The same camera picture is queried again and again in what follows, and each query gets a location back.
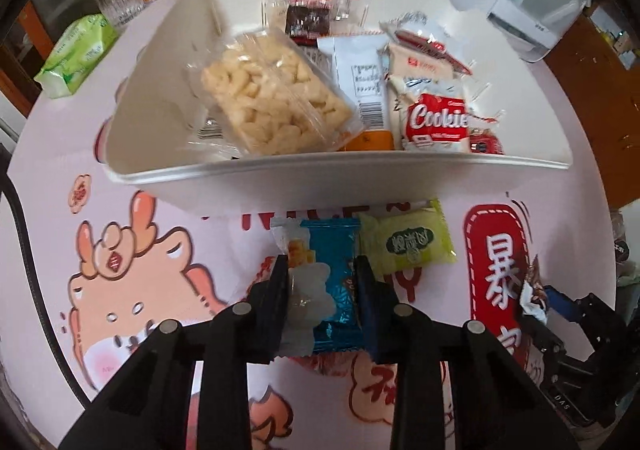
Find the clear puffed snack packet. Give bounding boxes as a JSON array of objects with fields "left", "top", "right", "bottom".
[{"left": 187, "top": 27, "right": 368, "bottom": 158}]

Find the orange white oat packet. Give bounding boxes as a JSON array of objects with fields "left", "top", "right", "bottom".
[{"left": 316, "top": 34, "right": 398, "bottom": 151}]

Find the green snack packet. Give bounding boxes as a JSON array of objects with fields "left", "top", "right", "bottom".
[{"left": 357, "top": 200, "right": 458, "bottom": 281}]

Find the clear red striped snack packet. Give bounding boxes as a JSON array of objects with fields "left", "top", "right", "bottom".
[{"left": 379, "top": 12, "right": 473, "bottom": 75}]

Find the white soda cracker packet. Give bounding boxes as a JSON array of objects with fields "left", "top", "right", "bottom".
[{"left": 385, "top": 44, "right": 463, "bottom": 83}]

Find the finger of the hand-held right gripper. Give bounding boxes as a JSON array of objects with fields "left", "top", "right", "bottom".
[
  {"left": 520, "top": 316, "right": 565, "bottom": 362},
  {"left": 542, "top": 284, "right": 583, "bottom": 319}
]

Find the white plastic container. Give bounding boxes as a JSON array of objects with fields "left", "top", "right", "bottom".
[{"left": 102, "top": 0, "right": 575, "bottom": 215}]

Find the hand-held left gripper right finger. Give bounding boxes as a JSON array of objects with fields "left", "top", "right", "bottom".
[{"left": 352, "top": 255, "right": 581, "bottom": 450}]

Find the green tissue pack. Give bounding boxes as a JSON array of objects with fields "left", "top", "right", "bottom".
[{"left": 34, "top": 14, "right": 121, "bottom": 100}]

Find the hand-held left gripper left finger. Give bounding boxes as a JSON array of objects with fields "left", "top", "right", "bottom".
[{"left": 57, "top": 255, "right": 291, "bottom": 450}]

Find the brown white snack packet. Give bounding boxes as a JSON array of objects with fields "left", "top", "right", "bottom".
[{"left": 517, "top": 255, "right": 553, "bottom": 325}]

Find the black cable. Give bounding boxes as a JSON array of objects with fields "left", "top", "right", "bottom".
[{"left": 0, "top": 145, "right": 96, "bottom": 406}]

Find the clear dark red snack packet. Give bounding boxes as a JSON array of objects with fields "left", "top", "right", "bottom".
[{"left": 262, "top": 0, "right": 361, "bottom": 46}]

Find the blue snack packet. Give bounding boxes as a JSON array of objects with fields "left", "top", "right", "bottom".
[{"left": 270, "top": 217, "right": 363, "bottom": 358}]

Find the small red snack packet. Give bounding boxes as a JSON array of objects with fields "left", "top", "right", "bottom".
[{"left": 467, "top": 127, "right": 506, "bottom": 155}]

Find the clear glass cup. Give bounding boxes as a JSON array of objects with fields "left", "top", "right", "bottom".
[{"left": 94, "top": 0, "right": 146, "bottom": 33}]

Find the red white biscuit packet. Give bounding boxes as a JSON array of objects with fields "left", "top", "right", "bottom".
[{"left": 390, "top": 74, "right": 506, "bottom": 153}]

